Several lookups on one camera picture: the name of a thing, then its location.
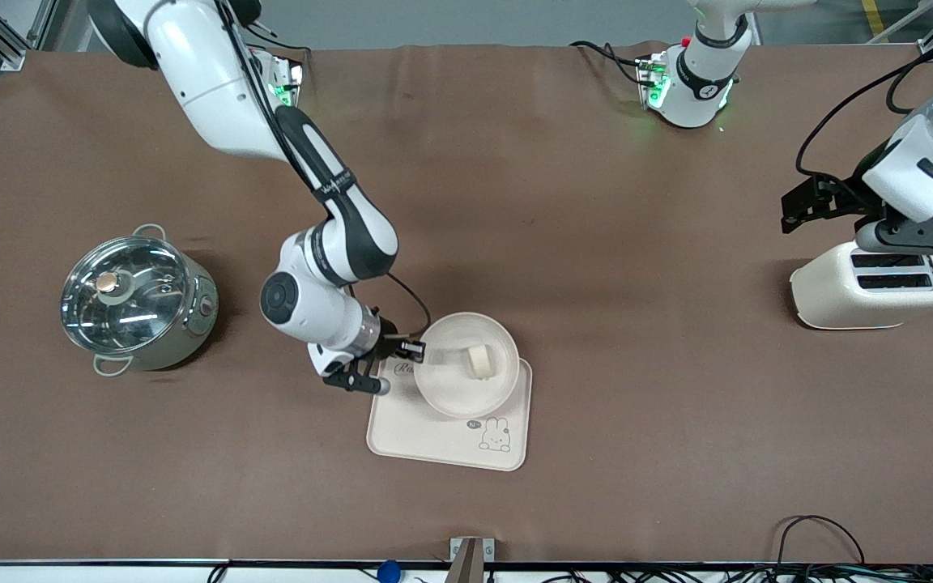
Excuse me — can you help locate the black left base cable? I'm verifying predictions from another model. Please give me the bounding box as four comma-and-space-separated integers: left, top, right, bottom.
570, 40, 650, 86

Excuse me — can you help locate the steel pot with glass lid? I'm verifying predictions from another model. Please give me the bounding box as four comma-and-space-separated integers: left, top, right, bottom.
60, 224, 220, 377

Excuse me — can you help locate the black cable bundle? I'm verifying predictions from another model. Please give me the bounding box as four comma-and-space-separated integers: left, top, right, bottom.
547, 565, 933, 583

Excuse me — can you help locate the black base cable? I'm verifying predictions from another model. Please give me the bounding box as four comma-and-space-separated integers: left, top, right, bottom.
260, 32, 311, 62
570, 40, 650, 86

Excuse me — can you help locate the black looped cable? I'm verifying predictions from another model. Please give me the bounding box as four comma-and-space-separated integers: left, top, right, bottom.
774, 515, 866, 568

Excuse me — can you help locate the black right base cable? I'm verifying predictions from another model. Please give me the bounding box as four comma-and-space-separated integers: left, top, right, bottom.
260, 32, 311, 62

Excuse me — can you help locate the cream two-slot toaster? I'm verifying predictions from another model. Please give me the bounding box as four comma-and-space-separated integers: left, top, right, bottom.
790, 240, 933, 330

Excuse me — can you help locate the cream round plate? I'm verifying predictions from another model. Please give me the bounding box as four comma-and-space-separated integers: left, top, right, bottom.
413, 312, 521, 419

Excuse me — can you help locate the cream rabbit print tray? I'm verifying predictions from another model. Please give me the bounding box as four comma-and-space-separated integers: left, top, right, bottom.
366, 356, 533, 472

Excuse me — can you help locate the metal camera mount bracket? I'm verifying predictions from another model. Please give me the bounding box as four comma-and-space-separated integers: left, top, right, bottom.
449, 537, 496, 583

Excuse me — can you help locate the aluminium frame profile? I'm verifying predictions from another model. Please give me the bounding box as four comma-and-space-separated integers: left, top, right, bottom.
0, 0, 58, 72

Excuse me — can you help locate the brown tablecloth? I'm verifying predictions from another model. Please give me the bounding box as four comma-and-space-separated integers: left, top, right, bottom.
0, 40, 933, 564

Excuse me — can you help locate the glass pot lid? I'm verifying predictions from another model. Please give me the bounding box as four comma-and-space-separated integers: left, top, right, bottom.
60, 235, 192, 355

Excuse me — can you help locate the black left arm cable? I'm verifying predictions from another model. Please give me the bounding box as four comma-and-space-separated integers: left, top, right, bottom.
795, 45, 933, 179

